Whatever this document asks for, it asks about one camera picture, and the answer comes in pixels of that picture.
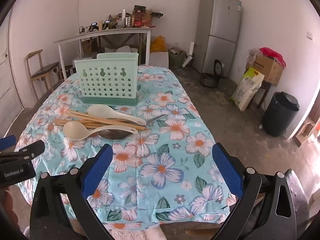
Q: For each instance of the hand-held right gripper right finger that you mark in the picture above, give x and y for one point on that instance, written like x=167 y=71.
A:
x=227 y=170

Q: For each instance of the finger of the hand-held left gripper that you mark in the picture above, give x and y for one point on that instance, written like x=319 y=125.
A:
x=30 y=150
x=7 y=143

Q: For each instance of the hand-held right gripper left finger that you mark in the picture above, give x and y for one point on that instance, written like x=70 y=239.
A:
x=97 y=170

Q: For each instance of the metal spoon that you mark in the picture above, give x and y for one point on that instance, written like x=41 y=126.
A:
x=112 y=135

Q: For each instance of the white plastic soup ladle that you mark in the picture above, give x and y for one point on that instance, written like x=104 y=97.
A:
x=73 y=130

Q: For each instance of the pile of wooden chopsticks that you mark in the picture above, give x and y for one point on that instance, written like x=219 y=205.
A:
x=75 y=113

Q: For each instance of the white plastic rice paddle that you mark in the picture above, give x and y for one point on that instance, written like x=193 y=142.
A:
x=100 y=110

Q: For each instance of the green plastic utensil holder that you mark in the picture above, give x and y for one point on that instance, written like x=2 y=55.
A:
x=107 y=85

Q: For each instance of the floral blue tablecloth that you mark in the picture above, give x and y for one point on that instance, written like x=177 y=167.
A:
x=150 y=155

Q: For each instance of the white door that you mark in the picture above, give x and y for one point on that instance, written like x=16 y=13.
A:
x=7 y=80

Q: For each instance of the black trash bin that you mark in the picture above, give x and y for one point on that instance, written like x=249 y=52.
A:
x=277 y=115

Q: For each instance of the wooden chair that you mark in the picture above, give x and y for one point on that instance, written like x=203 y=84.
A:
x=45 y=70

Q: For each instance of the white and yellow rice bag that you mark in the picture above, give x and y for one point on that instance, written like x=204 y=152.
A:
x=246 y=90

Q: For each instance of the dark wooden stand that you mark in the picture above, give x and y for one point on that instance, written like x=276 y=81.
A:
x=265 y=90

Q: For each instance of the dark low stool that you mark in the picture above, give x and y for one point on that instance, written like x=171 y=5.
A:
x=67 y=69

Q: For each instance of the black rice cooker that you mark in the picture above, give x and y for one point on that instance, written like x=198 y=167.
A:
x=208 y=81

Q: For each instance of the large cardboard box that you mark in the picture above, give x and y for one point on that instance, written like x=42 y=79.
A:
x=267 y=70

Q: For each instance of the white plastic panel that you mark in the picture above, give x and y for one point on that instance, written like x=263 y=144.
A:
x=187 y=60

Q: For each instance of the small cardboard box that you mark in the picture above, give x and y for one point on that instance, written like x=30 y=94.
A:
x=89 y=47

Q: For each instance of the grey-green sack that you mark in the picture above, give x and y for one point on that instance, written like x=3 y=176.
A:
x=176 y=60

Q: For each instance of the white pillow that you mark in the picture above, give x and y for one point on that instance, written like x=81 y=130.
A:
x=120 y=49

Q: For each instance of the red plastic bag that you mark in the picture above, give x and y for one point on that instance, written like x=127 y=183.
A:
x=271 y=53

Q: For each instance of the white box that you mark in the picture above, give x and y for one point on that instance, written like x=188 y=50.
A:
x=158 y=58

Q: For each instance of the black electronic device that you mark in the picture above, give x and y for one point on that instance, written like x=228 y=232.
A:
x=93 y=27

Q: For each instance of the long white table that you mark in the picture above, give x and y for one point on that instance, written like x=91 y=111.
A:
x=112 y=31

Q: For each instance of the yellow plastic bag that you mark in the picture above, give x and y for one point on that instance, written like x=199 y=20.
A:
x=157 y=43

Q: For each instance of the grey refrigerator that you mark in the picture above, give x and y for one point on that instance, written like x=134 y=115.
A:
x=217 y=30

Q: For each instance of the red packaged box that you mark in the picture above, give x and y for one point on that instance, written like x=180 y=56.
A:
x=138 y=16

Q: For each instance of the white wall socket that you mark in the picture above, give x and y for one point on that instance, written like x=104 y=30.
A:
x=310 y=35

